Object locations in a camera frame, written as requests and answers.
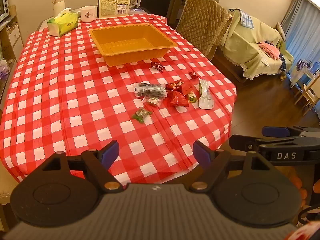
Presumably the orange plastic tray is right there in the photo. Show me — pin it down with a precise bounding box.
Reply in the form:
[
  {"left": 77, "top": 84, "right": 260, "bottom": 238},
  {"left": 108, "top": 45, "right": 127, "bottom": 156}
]
[{"left": 88, "top": 23, "right": 178, "bottom": 67}]

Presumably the pink cloth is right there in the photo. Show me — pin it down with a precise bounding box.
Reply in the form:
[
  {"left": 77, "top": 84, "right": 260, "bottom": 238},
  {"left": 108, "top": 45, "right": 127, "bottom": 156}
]
[{"left": 259, "top": 41, "right": 280, "bottom": 60}]

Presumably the red triangular snack packet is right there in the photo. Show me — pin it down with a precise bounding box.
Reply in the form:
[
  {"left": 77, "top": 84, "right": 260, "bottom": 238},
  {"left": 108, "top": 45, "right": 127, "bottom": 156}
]
[{"left": 167, "top": 90, "right": 189, "bottom": 108}]

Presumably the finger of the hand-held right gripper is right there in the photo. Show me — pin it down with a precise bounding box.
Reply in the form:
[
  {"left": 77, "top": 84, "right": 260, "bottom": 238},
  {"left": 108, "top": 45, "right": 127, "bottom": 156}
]
[
  {"left": 262, "top": 126, "right": 304, "bottom": 138},
  {"left": 229, "top": 134, "right": 302, "bottom": 153}
]

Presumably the green tissue pack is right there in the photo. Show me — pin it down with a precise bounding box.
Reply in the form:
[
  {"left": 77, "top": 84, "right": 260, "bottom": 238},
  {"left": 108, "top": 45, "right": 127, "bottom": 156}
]
[{"left": 47, "top": 8, "right": 79, "bottom": 37}]

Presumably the dark red candy packet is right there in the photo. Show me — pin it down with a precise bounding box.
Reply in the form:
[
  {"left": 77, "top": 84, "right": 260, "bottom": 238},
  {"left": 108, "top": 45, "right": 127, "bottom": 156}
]
[{"left": 150, "top": 61, "right": 165, "bottom": 73}]

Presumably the beige pillow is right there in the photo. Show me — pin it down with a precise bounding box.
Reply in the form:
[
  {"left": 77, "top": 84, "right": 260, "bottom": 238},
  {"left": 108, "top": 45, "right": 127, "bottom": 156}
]
[{"left": 276, "top": 22, "right": 286, "bottom": 42}]

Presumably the purple plastic bag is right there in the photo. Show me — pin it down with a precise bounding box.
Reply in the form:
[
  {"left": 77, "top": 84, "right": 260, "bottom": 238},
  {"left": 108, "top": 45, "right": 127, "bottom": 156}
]
[{"left": 0, "top": 60, "right": 11, "bottom": 80}]

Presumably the small table with checked cloth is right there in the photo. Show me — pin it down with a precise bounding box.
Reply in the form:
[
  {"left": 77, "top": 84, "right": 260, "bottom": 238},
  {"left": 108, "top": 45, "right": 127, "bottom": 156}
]
[{"left": 290, "top": 59, "right": 320, "bottom": 90}]

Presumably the black striped snack packet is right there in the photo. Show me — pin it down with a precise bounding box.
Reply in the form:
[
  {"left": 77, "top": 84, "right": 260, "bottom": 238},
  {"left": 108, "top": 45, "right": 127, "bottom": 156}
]
[{"left": 134, "top": 82, "right": 167, "bottom": 97}]

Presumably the small wooden chair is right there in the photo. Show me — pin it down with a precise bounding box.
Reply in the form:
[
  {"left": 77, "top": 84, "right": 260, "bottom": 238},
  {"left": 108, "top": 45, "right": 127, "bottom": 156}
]
[{"left": 294, "top": 74, "right": 320, "bottom": 117}]

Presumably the clear candy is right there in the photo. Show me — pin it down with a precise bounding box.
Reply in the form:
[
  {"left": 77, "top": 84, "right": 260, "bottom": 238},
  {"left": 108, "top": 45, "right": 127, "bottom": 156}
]
[{"left": 141, "top": 94, "right": 160, "bottom": 108}]

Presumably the white mug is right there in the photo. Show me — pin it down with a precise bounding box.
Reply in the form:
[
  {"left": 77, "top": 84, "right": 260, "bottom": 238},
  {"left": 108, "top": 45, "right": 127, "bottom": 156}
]
[{"left": 76, "top": 5, "right": 98, "bottom": 23}]

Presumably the white snack pouch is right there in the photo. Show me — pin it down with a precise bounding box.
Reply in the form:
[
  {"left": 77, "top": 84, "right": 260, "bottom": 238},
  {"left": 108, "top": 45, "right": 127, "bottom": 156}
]
[{"left": 198, "top": 79, "right": 215, "bottom": 110}]

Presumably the wooden shelf unit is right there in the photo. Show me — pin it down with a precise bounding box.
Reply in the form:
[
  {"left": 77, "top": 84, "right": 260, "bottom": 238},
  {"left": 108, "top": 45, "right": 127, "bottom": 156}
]
[{"left": 0, "top": 5, "right": 24, "bottom": 100}]

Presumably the light blue toaster oven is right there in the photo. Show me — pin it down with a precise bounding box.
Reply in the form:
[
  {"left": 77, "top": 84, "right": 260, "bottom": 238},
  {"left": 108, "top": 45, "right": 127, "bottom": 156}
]
[{"left": 0, "top": 0, "right": 10, "bottom": 23}]

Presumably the red candy white print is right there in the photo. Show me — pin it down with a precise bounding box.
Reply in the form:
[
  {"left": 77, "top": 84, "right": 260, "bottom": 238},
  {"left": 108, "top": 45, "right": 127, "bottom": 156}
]
[{"left": 165, "top": 80, "right": 184, "bottom": 91}]

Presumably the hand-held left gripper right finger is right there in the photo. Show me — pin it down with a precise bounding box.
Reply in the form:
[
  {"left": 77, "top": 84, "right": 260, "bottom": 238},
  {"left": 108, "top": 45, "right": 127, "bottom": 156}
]
[{"left": 189, "top": 140, "right": 275, "bottom": 193}]

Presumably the green candy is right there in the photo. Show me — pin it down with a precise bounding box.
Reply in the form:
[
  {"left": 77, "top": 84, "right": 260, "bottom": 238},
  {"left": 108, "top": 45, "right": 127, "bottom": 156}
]
[{"left": 132, "top": 107, "right": 152, "bottom": 124}]

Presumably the blue checked towel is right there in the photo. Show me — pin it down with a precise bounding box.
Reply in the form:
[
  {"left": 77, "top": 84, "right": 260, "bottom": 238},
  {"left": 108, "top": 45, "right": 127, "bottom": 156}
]
[{"left": 240, "top": 9, "right": 253, "bottom": 28}]

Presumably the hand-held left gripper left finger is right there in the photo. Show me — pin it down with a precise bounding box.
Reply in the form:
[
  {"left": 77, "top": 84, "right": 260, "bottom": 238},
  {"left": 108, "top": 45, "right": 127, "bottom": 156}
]
[{"left": 37, "top": 140, "right": 125, "bottom": 193}]

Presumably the orange red snack packet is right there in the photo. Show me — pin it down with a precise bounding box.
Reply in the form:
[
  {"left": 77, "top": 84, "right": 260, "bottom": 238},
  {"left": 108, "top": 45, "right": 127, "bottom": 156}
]
[{"left": 180, "top": 82, "right": 194, "bottom": 96}]

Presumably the blue grey curtain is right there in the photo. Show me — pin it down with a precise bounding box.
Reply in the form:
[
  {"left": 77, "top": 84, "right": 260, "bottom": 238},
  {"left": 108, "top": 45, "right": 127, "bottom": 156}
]
[{"left": 284, "top": 0, "right": 320, "bottom": 63}]

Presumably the sofa with pale cover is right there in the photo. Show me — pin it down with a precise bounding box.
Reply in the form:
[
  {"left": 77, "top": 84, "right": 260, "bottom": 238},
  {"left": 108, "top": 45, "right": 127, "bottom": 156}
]
[{"left": 215, "top": 9, "right": 294, "bottom": 80}]

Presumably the red checked tablecloth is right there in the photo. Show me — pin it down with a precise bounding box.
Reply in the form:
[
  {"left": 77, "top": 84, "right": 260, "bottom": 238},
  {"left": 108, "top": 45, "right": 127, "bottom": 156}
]
[{"left": 0, "top": 14, "right": 237, "bottom": 184}]

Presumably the white thermos bottle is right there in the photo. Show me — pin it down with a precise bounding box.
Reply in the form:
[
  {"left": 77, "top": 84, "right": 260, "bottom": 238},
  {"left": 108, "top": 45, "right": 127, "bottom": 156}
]
[{"left": 52, "top": 0, "right": 66, "bottom": 14}]

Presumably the chair with quilted tan cover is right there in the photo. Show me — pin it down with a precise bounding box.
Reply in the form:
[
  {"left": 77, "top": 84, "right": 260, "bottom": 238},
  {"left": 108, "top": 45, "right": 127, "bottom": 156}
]
[{"left": 176, "top": 0, "right": 233, "bottom": 60}]

